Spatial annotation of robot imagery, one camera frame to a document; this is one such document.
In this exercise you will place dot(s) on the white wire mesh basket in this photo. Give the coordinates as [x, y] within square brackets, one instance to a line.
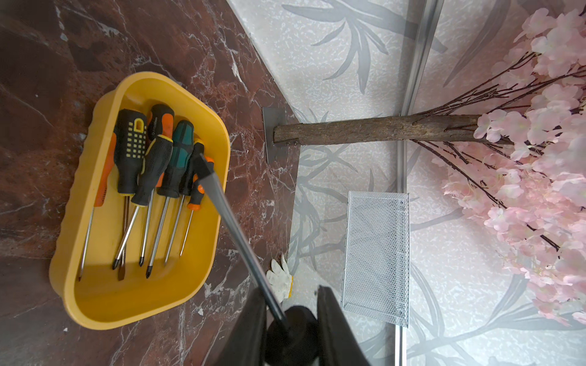
[376, 281]

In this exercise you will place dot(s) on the green black screwdriver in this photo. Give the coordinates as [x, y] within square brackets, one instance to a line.
[291, 336]
[183, 141]

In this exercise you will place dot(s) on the black screwdriver yellow cap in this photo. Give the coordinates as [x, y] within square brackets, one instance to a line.
[198, 149]

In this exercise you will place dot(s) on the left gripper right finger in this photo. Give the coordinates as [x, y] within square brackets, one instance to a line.
[337, 344]

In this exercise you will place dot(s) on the small orange black screwdriver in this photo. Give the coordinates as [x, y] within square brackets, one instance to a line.
[190, 186]

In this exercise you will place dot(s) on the large orange black screwdriver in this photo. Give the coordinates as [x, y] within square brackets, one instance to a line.
[160, 121]

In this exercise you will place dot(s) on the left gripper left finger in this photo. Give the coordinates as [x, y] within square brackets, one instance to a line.
[246, 344]

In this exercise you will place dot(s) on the pink artificial blossom tree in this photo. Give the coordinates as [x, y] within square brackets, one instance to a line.
[514, 150]

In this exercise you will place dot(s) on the white work glove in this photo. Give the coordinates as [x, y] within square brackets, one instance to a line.
[280, 279]

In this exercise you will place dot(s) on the black yellow small screwdriver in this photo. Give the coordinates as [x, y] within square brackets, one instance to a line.
[155, 163]

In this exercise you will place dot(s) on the black yellow dotted screwdriver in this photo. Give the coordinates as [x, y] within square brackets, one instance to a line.
[128, 156]

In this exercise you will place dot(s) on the yellow plastic storage box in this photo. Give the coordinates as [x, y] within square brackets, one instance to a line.
[164, 268]

